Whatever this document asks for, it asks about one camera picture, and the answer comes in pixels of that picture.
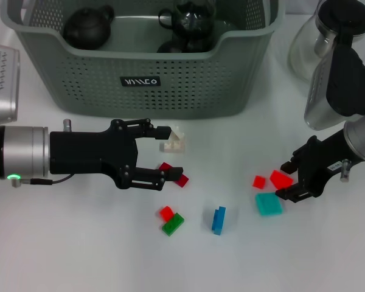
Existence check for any green rectangular toy block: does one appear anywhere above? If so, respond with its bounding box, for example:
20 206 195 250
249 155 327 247
161 212 186 237

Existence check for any arm cable with plug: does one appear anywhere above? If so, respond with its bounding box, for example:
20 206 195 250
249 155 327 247
339 159 353 183
11 173 74 188

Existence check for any red slope toy block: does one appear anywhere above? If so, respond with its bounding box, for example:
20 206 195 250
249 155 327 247
269 170 294 190

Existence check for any dark clay teapot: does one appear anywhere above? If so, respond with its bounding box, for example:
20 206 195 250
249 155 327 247
63 4 115 49

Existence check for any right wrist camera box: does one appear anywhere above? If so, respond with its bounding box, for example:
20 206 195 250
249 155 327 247
304 42 365 131

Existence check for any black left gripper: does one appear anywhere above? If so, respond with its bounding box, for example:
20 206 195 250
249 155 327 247
49 118 184 192

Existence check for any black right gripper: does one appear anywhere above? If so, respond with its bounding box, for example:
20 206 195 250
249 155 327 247
275 129 354 204

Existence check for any grey-green perforated storage bin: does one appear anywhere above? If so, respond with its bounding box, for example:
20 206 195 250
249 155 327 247
0 0 286 119

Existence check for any teal square toy block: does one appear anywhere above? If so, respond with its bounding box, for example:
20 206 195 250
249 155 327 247
254 191 284 217

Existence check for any glass carafe black handle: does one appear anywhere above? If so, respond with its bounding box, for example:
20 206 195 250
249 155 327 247
288 0 365 83

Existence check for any blue toy block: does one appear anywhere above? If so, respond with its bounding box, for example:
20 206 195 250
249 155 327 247
210 206 227 236

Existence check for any right arm cable with plug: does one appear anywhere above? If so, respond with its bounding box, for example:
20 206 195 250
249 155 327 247
339 159 353 183

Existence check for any dark red curved block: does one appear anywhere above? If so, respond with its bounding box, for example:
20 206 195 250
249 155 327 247
158 162 190 188

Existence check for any left arm cable with plug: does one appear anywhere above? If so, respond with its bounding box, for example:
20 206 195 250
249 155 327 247
11 173 74 188

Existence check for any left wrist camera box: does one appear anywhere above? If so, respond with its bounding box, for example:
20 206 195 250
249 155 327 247
0 43 21 125

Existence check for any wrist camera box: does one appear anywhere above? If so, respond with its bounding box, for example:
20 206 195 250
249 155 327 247
304 42 365 131
0 43 21 125

